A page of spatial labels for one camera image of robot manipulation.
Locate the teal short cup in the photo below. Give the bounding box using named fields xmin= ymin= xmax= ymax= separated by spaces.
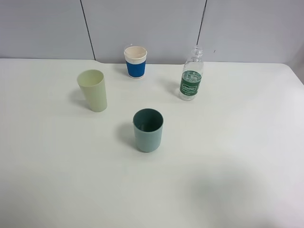
xmin=133 ymin=108 xmax=164 ymax=152

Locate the clear bottle with green label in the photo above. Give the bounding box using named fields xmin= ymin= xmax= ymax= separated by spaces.
xmin=179 ymin=45 xmax=204 ymax=101

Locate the blue sleeved paper cup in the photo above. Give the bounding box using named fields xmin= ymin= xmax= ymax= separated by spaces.
xmin=124 ymin=45 xmax=147 ymax=79

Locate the pale green tall cup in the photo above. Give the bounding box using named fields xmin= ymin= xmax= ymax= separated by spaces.
xmin=77 ymin=69 xmax=107 ymax=112

